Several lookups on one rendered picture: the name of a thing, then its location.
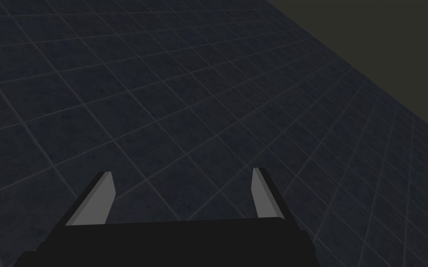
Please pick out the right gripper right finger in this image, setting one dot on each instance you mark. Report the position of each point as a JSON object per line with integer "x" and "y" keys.
{"x": 265, "y": 198}

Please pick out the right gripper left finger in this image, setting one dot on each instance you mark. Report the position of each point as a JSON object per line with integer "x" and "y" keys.
{"x": 94, "y": 204}

